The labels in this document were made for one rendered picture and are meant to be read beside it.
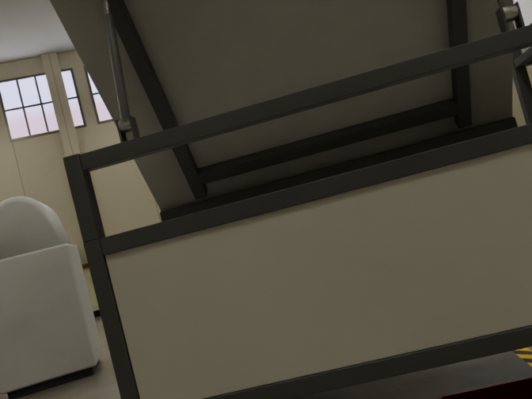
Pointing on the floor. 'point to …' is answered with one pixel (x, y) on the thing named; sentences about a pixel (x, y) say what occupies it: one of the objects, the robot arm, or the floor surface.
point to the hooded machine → (42, 302)
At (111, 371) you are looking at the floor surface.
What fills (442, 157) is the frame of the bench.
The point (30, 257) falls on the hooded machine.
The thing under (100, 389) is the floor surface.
